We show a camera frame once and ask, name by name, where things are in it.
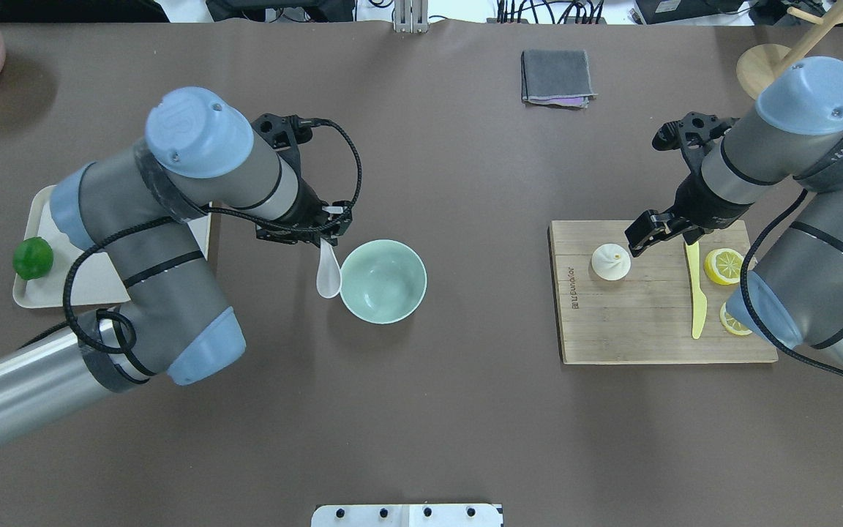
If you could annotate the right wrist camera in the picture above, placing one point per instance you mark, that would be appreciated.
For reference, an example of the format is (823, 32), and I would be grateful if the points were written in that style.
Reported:
(694, 135)

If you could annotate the bamboo cutting board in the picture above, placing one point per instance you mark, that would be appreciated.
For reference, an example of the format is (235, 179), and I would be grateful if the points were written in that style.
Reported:
(644, 318)

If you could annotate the thin lemon slice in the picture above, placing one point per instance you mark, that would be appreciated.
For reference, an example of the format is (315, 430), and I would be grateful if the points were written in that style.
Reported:
(730, 324)

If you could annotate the green lime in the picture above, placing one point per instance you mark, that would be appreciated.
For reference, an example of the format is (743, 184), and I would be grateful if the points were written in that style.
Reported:
(32, 258)

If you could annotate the light green bowl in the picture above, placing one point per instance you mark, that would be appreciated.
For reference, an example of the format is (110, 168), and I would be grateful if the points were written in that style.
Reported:
(383, 281)

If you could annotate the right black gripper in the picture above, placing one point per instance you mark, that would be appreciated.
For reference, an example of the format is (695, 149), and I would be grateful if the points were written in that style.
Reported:
(697, 202)

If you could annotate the beige rabbit serving tray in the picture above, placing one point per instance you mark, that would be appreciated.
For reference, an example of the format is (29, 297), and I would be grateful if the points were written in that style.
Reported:
(97, 281)

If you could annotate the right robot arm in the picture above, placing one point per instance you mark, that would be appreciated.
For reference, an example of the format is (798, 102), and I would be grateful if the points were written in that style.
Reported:
(793, 296)

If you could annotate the wooden mug tree stand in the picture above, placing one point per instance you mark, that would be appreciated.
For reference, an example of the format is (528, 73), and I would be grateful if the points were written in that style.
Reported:
(760, 65)

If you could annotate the grey folded cloth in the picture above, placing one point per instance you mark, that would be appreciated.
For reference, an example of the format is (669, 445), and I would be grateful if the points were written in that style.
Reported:
(558, 78)

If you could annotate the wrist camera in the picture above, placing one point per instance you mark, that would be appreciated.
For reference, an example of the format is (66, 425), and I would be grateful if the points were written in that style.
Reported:
(284, 134)
(694, 135)

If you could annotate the white steamed bun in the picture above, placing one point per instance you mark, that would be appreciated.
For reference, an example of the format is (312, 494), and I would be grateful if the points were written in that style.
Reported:
(611, 262)

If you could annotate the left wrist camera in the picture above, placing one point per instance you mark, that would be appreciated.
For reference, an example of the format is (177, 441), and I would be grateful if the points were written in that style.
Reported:
(284, 134)

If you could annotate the white ceramic soup spoon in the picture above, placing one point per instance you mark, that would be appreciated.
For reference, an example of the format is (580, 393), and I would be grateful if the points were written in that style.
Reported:
(328, 281)

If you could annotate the thick lemon half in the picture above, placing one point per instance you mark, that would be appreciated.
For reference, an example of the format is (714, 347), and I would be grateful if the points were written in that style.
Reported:
(723, 266)

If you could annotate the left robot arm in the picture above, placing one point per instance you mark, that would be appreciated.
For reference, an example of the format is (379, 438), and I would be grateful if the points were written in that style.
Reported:
(141, 299)

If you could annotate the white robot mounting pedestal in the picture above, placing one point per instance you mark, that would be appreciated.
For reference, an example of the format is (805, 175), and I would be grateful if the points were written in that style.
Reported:
(438, 514)

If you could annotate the aluminium frame post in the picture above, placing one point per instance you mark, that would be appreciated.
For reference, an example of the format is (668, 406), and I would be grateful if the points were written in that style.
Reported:
(411, 16)

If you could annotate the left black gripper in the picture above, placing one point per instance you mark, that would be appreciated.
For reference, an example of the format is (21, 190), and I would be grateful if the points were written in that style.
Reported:
(309, 206)

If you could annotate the yellow plastic knife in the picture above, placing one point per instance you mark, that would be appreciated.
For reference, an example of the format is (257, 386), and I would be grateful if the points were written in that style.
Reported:
(698, 298)

